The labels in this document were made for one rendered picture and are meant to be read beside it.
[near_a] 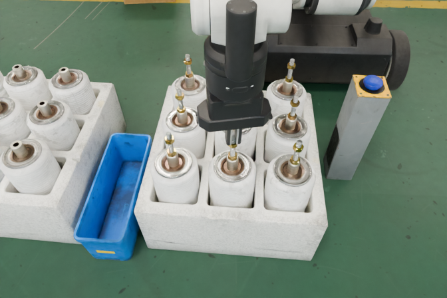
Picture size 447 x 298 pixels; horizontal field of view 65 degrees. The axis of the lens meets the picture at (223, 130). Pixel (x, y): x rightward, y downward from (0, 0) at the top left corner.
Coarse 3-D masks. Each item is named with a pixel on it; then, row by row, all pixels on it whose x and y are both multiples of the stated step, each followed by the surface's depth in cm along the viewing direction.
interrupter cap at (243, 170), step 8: (224, 152) 71; (240, 152) 71; (216, 160) 70; (224, 160) 70; (240, 160) 70; (248, 160) 70; (216, 168) 69; (224, 168) 69; (240, 168) 69; (248, 168) 68; (224, 176) 67; (232, 176) 67; (240, 176) 67
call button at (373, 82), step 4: (368, 76) 75; (372, 76) 75; (376, 76) 75; (364, 80) 75; (368, 80) 74; (372, 80) 74; (376, 80) 74; (380, 80) 74; (368, 84) 74; (372, 84) 74; (376, 84) 74; (380, 84) 74; (368, 88) 75; (372, 88) 74; (376, 88) 74
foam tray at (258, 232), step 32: (160, 128) 85; (256, 160) 79; (256, 192) 73; (320, 192) 73; (160, 224) 74; (192, 224) 72; (224, 224) 71; (256, 224) 70; (288, 224) 69; (320, 224) 69; (256, 256) 82; (288, 256) 81
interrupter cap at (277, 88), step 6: (276, 84) 85; (282, 84) 85; (294, 84) 85; (300, 84) 85; (276, 90) 84; (282, 90) 84; (294, 90) 84; (300, 90) 84; (276, 96) 83; (282, 96) 82; (288, 96) 82; (300, 96) 83
